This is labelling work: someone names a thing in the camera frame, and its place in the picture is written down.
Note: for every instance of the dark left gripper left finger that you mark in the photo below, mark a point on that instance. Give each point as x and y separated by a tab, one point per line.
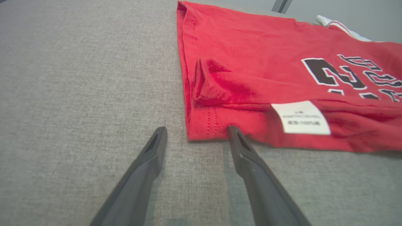
138	185

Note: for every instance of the grey metal partition post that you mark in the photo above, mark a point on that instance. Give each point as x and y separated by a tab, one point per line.
281	5

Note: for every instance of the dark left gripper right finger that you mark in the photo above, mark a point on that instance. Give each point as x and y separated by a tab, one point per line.
267	194

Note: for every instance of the red jersey with white trim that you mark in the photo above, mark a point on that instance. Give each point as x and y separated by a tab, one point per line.
251	56

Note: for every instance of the grey fabric sofa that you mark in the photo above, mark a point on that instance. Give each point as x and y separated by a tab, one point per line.
78	94

